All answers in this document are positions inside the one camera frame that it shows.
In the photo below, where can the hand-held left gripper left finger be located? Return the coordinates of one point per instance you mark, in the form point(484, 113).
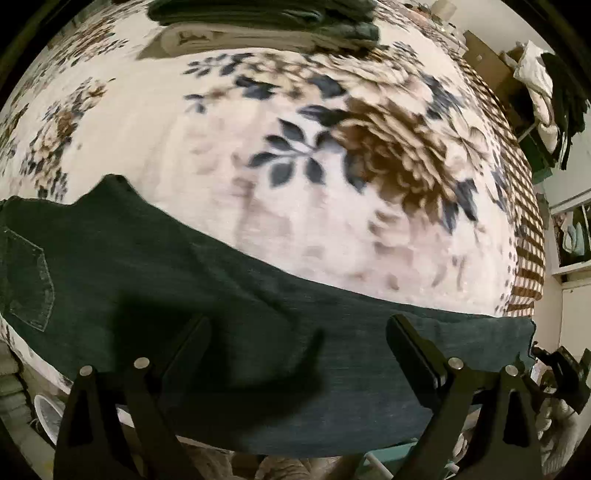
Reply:
point(182, 350)

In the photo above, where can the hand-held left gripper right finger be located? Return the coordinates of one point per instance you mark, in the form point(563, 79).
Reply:
point(408, 344)

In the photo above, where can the dark denim pants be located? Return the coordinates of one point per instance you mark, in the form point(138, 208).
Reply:
point(240, 323)

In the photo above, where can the white shelf unit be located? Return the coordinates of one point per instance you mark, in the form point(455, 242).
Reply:
point(570, 235)

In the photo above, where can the checkered bed sheet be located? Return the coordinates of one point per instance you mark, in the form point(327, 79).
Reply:
point(517, 184)

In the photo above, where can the floral printed blanket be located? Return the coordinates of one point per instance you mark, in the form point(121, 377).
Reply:
point(286, 152)

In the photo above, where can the pile of hanging clothes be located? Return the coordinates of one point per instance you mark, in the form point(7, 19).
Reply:
point(551, 92)

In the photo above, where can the stack of folded clothes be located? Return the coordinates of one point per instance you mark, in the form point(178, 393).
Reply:
point(268, 23)

